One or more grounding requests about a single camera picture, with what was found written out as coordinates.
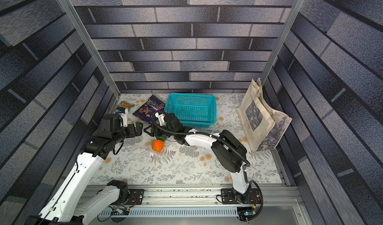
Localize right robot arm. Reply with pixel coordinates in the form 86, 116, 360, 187
144, 111, 263, 205

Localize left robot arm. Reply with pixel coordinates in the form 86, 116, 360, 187
25, 114, 143, 225

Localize purple candy bag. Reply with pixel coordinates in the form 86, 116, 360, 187
133, 95, 166, 123

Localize teal plastic basket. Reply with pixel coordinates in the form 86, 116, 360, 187
165, 93, 216, 128

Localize small orange green snack bag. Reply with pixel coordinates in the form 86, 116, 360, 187
114, 101, 135, 114

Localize beige canvas tote bag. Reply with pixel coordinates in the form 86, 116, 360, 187
236, 78, 292, 152

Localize right circuit board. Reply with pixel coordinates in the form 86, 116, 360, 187
237, 207, 258, 222

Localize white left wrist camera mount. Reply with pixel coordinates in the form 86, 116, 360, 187
118, 107, 128, 127

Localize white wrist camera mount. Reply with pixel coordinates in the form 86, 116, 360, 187
155, 112, 166, 126
118, 107, 128, 127

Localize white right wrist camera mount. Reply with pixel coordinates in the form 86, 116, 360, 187
155, 112, 166, 126

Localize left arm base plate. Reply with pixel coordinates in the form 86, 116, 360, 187
113, 189, 145, 206

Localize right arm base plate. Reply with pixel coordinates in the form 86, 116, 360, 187
218, 188, 262, 205

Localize aluminium rail frame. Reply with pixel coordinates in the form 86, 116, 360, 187
80, 183, 312, 225

